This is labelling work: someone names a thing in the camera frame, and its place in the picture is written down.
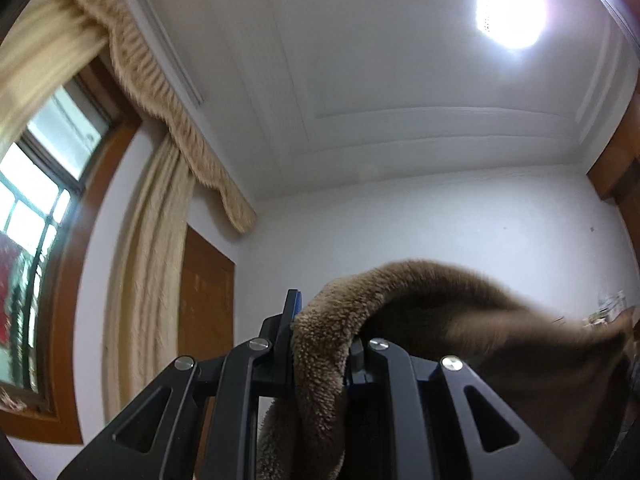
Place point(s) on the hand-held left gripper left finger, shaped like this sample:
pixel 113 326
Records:
pixel 294 305

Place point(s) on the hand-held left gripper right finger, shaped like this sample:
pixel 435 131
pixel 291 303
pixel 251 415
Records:
pixel 385 370

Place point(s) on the brown fleece sweater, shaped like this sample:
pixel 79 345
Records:
pixel 500 320

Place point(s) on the wooden door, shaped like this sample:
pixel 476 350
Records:
pixel 620 170
pixel 207 300

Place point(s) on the cluttered wooden desk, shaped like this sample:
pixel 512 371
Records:
pixel 612 310

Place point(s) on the beige fringed curtain valance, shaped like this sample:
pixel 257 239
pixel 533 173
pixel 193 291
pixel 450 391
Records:
pixel 150 90

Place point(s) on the wooden framed window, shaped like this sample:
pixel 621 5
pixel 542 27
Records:
pixel 40 210

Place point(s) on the ceiling lamp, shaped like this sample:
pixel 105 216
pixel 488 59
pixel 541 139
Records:
pixel 510 10

